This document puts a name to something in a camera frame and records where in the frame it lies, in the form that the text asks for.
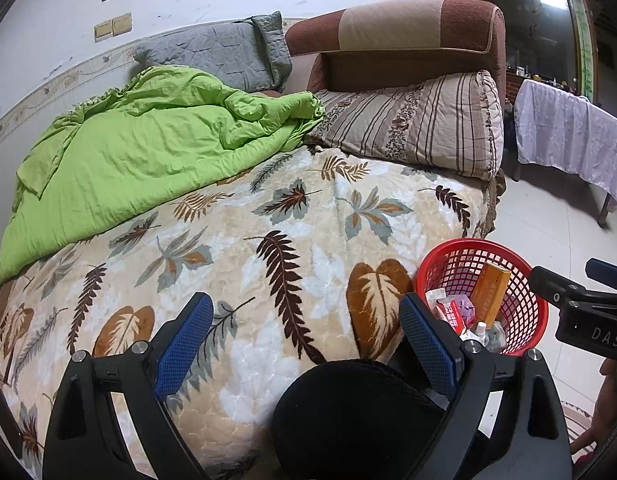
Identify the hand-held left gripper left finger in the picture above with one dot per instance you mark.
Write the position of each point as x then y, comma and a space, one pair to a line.
183, 347

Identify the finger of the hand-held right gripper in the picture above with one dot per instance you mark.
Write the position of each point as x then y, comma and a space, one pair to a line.
605, 271
550, 281

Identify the small clear plastic bottle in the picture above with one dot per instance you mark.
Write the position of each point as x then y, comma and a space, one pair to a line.
481, 333

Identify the beige wall switch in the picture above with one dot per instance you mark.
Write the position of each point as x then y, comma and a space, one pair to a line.
104, 30
122, 23

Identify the striped beige pillow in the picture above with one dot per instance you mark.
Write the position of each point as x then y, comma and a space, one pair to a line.
418, 120

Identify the green quilt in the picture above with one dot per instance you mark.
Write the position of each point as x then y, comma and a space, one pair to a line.
138, 150

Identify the leaf print blanket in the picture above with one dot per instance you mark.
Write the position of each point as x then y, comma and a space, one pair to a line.
313, 225

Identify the wooden framed window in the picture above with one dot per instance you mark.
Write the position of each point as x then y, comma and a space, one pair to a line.
528, 20

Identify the red white small box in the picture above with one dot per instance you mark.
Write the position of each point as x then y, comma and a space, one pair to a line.
454, 311

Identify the red plastic basket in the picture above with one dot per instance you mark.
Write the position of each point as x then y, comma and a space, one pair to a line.
532, 305

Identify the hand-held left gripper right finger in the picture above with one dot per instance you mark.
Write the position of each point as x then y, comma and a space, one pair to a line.
428, 347

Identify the grey quilted pillow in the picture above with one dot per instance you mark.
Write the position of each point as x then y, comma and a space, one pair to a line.
213, 55

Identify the white floral tablecloth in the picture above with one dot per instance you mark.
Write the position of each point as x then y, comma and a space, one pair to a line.
563, 125

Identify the person's right hand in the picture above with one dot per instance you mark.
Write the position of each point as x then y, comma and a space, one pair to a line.
608, 395

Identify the orange cardboard box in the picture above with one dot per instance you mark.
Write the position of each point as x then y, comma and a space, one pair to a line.
491, 285

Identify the patterned floor mat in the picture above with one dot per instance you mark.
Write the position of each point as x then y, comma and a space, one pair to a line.
575, 417

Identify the brown beige upholstered headboard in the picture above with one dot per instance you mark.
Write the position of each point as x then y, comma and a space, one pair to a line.
388, 25

